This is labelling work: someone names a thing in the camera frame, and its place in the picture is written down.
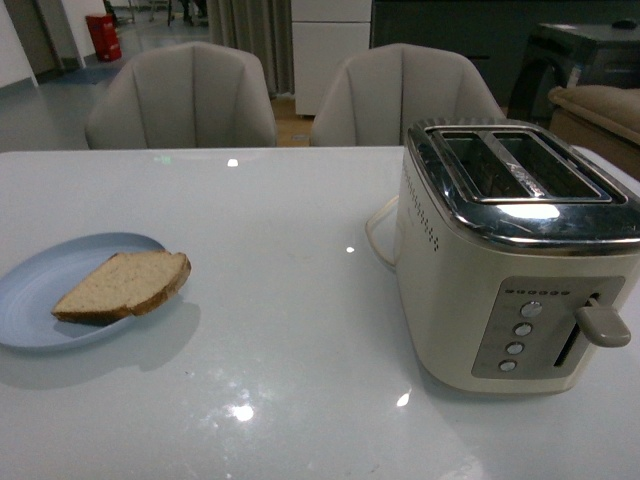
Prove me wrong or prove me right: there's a slice of brown bread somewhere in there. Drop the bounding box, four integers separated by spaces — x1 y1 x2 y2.
51 250 191 326

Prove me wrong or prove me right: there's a light blue round plate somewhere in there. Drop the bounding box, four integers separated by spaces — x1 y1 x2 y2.
1 232 163 353

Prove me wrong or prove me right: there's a right grey upholstered chair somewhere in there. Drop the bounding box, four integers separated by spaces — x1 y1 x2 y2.
310 43 505 147

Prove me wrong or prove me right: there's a grey upholstered chair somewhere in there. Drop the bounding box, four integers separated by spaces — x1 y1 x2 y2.
85 41 277 150
310 43 505 147

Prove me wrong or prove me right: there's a left grey upholstered chair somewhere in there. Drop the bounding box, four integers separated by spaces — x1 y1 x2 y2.
85 41 277 150

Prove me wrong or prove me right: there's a cream two-slot toaster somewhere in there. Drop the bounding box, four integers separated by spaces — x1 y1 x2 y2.
393 120 639 394

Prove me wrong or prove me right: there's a white drawer cabinet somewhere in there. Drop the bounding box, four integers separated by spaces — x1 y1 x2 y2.
291 0 372 116

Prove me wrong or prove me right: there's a grey curtain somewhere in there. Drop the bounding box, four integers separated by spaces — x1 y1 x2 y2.
207 0 295 96

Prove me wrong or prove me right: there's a dark grey counter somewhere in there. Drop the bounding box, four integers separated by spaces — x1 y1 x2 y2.
371 1 639 107

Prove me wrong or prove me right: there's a beige sofa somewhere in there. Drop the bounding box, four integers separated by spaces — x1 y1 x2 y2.
548 85 639 179

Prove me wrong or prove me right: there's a black computer mouse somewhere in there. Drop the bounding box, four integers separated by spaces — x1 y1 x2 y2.
611 18 638 30

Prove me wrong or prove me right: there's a cream toaster power cable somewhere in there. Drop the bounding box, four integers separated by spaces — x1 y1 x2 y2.
364 193 401 268

